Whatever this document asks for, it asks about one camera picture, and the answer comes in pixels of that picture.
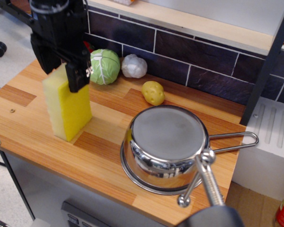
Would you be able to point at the black shelf post right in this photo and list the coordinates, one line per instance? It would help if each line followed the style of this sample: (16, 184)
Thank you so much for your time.
(264, 74)

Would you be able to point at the red toy pepper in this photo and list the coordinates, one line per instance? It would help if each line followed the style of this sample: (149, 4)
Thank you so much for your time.
(89, 46)

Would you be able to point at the black stand base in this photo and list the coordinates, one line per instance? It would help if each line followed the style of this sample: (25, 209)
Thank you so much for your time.
(19, 9)

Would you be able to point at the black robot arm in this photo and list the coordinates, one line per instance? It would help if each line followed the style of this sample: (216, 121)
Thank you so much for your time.
(52, 6)

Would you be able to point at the white toy sink drainer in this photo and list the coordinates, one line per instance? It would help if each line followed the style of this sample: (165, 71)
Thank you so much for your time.
(261, 168)

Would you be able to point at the yellow toy potato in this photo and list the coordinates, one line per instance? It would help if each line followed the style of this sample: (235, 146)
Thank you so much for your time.
(153, 92)

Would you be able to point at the metal clamp screw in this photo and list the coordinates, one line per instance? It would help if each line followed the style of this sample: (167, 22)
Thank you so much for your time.
(204, 172)

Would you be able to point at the green toy cabbage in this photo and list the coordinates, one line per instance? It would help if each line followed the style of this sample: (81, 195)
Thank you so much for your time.
(105, 66)

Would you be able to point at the grey oven control panel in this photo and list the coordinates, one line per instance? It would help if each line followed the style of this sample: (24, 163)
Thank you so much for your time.
(75, 217)

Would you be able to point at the yellow sponge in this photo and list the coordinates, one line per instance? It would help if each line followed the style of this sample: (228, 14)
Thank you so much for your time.
(69, 112)

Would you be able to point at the light wooden shelf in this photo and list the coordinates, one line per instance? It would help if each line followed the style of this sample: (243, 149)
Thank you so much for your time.
(205, 28)

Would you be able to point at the black clamp body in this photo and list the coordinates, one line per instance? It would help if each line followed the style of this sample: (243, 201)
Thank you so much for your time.
(214, 216)

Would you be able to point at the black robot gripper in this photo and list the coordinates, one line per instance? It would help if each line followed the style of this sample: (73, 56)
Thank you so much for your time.
(57, 36)

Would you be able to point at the white toy garlic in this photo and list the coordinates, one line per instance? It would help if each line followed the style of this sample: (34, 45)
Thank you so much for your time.
(134, 66)

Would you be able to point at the stainless steel pot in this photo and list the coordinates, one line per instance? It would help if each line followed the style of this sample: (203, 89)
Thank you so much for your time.
(160, 145)

